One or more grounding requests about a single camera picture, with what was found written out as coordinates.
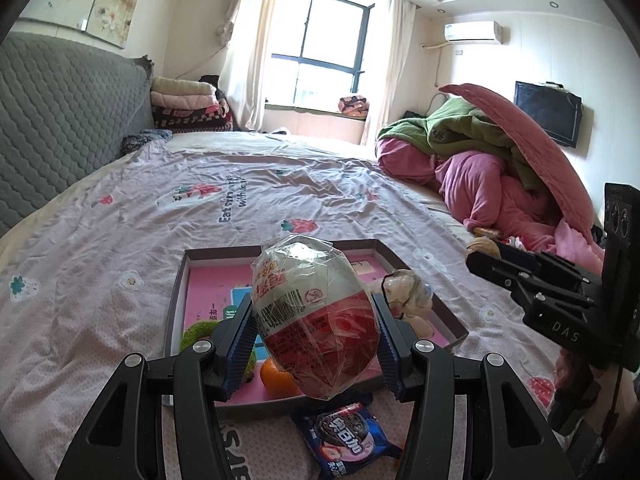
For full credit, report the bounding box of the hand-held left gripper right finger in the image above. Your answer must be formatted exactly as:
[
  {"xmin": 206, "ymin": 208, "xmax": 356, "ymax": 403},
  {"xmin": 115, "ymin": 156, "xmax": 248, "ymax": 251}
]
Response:
[{"xmin": 371, "ymin": 292, "xmax": 576, "ymax": 480}]

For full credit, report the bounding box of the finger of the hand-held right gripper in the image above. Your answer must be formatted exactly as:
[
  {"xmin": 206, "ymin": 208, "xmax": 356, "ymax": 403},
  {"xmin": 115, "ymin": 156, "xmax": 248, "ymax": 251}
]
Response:
[
  {"xmin": 499, "ymin": 244, "xmax": 604, "ymax": 287},
  {"xmin": 466, "ymin": 251, "xmax": 597, "ymax": 312}
]

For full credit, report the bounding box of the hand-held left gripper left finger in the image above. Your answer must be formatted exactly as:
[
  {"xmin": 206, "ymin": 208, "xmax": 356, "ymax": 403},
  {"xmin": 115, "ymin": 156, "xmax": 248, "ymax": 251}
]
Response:
[{"xmin": 55, "ymin": 292, "xmax": 258, "ymax": 480}]

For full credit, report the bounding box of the small orange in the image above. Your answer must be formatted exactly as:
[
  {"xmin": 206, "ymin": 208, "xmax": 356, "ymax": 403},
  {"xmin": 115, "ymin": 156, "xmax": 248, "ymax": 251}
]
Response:
[{"xmin": 260, "ymin": 357, "xmax": 302, "ymax": 395}]

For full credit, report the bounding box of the beige plush toy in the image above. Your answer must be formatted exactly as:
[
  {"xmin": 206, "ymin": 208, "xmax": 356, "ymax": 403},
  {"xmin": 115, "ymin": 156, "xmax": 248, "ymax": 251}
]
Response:
[{"xmin": 382, "ymin": 269, "xmax": 434, "ymax": 339}]

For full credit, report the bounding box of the brown cardboard box tray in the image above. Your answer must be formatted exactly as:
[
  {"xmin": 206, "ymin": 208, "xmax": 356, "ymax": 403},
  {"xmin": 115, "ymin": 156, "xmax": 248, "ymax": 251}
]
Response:
[{"xmin": 164, "ymin": 239, "xmax": 470, "ymax": 418}]

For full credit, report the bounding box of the red and white toy egg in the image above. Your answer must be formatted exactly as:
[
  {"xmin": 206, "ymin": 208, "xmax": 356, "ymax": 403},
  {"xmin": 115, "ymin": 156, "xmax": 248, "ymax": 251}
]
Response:
[{"xmin": 250, "ymin": 234, "xmax": 380, "ymax": 401}]

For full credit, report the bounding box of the blue cookie packet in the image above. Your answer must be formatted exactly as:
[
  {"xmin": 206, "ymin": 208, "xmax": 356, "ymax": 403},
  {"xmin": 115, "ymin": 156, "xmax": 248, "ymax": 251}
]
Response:
[{"xmin": 291, "ymin": 402, "xmax": 403, "ymax": 480}]

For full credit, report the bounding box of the pink quilt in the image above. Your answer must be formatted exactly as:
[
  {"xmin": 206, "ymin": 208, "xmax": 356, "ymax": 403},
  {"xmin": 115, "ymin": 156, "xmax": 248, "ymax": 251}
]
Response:
[{"xmin": 376, "ymin": 137, "xmax": 608, "ymax": 275}]

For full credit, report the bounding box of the green blanket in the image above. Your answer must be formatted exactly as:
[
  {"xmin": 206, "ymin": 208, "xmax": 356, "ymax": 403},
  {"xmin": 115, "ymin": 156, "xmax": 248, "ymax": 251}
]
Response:
[{"xmin": 376, "ymin": 96, "xmax": 527, "ymax": 182}]

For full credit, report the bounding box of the dark blue patterned cloth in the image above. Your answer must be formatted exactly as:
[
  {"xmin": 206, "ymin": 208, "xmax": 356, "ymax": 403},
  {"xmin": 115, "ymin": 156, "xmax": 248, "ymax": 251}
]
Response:
[{"xmin": 121, "ymin": 129, "xmax": 173, "ymax": 157}]

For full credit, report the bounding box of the dark checkered folded blanket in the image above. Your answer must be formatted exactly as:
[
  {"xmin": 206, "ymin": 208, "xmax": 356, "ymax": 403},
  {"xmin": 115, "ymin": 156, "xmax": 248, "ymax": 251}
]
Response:
[{"xmin": 151, "ymin": 102, "xmax": 235, "ymax": 135}]

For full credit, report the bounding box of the patterned bag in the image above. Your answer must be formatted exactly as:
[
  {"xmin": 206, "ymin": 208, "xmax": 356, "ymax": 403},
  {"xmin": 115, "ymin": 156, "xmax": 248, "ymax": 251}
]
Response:
[{"xmin": 338, "ymin": 95, "xmax": 372, "ymax": 117}]

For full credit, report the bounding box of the white air conditioner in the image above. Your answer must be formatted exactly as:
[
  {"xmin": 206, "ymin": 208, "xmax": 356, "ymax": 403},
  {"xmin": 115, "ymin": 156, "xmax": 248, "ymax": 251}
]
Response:
[{"xmin": 444, "ymin": 21, "xmax": 505, "ymax": 45}]

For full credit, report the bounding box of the cream curtain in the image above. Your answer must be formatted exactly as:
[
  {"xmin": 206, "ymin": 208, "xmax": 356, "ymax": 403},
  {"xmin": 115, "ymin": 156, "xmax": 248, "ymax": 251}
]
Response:
[
  {"xmin": 360, "ymin": 0, "xmax": 418, "ymax": 147},
  {"xmin": 216, "ymin": 0, "xmax": 291, "ymax": 134}
]

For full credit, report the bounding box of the black bag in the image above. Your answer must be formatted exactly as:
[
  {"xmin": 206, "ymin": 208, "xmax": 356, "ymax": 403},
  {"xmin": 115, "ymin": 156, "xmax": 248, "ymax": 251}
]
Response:
[{"xmin": 199, "ymin": 75, "xmax": 229, "ymax": 104}]

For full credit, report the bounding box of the cream folded blanket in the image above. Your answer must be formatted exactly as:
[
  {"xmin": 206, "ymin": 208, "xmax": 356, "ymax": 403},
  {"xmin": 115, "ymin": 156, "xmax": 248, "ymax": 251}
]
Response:
[{"xmin": 150, "ymin": 76, "xmax": 218, "ymax": 108}]

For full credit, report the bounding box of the grey quilted headboard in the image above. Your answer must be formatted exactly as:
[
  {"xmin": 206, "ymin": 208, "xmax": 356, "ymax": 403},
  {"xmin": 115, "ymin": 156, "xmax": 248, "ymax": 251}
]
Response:
[{"xmin": 0, "ymin": 31, "xmax": 156, "ymax": 238}]

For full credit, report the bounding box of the window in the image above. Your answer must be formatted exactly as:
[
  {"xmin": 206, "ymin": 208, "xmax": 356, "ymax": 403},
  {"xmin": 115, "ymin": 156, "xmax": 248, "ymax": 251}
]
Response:
[{"xmin": 270, "ymin": 0, "xmax": 376, "ymax": 111}]

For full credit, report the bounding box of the green fuzzy ring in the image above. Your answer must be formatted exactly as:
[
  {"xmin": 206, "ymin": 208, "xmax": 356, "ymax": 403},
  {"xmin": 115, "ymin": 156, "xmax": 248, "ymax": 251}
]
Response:
[{"xmin": 180, "ymin": 322, "xmax": 259, "ymax": 382}]

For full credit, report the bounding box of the black wall television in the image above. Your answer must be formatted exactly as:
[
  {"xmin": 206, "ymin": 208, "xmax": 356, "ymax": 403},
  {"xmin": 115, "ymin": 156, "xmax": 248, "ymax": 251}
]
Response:
[{"xmin": 514, "ymin": 80, "xmax": 583, "ymax": 148}]

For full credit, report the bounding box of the floral wall painting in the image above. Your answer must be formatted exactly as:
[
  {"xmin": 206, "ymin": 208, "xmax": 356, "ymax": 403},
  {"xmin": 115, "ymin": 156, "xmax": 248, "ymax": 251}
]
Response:
[{"xmin": 17, "ymin": 0, "xmax": 151, "ymax": 50}]

